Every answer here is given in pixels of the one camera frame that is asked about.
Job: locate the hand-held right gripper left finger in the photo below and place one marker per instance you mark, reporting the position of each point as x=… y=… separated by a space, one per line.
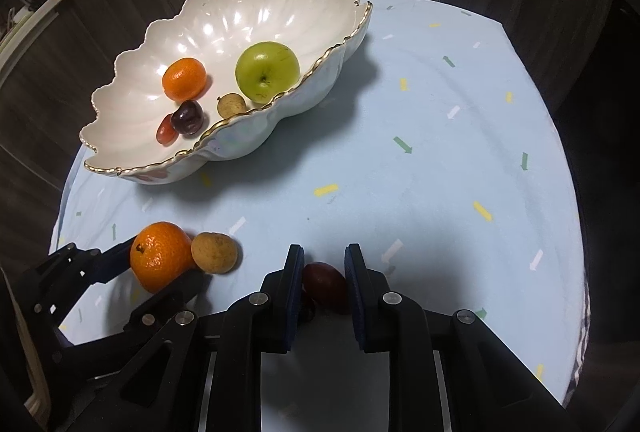
x=296 y=299

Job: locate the light blue patterned tablecloth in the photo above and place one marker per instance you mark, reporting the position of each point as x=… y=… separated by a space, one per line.
x=425 y=187

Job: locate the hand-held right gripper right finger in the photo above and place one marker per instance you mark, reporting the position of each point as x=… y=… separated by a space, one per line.
x=354 y=299

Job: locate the green apple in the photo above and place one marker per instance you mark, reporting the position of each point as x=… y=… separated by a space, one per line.
x=267 y=71

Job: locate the white scalloped bowl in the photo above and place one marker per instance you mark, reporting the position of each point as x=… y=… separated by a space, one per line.
x=280 y=11

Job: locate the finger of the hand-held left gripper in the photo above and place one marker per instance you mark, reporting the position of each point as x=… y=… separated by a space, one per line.
x=172 y=294
x=112 y=259

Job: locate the tan longan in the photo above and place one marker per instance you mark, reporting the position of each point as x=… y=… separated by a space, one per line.
x=214 y=253
x=231 y=105

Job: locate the dark red plum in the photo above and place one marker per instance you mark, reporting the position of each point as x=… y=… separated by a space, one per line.
x=326 y=284

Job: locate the red cherry tomato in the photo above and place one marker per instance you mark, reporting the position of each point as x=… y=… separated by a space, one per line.
x=165 y=130

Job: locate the orange mandarin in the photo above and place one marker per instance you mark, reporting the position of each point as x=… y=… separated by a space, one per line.
x=185 y=79
x=160 y=257

